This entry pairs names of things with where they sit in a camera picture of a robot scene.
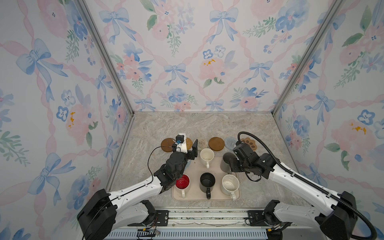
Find grey mug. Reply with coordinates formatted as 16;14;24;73
220;153;237;174

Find cork paw coaster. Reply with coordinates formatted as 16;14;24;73
241;138;258;151

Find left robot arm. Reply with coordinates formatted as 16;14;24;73
77;134;198;240

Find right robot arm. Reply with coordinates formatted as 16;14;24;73
229;143;358;240

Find woven rattan coaster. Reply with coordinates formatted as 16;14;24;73
186;138;193;150

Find multicolour woven coaster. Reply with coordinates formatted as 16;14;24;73
197;138;208;151

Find dark brown round coaster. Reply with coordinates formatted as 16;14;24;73
161;138;176;153

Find brown wooden round coaster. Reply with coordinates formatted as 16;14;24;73
209;137;225;152

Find blue woven coaster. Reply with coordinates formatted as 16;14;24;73
224;137;238;151

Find cream white mug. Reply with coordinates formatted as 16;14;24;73
200;149;215;169

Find white speckled mug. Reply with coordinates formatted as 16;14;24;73
221;174;240;201

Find red inside mug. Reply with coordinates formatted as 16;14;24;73
175;175;191;199

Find beige tray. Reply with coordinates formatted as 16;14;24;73
172;156;232;202

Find black mug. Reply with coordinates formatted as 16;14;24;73
200;173;216;200

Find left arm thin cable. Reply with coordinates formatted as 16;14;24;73
80;145;176;240

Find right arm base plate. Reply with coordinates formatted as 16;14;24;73
245;210;285;227

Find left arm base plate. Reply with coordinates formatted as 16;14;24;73
129;210;170;228

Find aluminium rail frame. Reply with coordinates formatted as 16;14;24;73
103;208;327;240

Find right corner aluminium post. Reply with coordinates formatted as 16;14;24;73
272;0;345;117

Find corner aluminium post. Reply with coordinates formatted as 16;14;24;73
74;0;134;117
272;0;345;117

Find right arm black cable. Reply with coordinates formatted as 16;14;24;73
237;131;378;240

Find left corner aluminium post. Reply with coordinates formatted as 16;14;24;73
74;0;134;117

